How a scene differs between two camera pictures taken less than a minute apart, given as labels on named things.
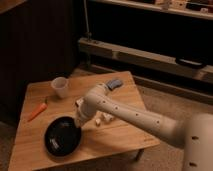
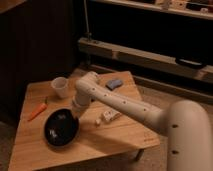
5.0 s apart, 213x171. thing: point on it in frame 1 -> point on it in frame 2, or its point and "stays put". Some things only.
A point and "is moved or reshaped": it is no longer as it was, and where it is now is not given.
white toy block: [107, 116] stays put
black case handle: [193, 63] stays put
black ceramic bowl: [63, 136] is moved or reshaped
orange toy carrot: [38, 111] stays put
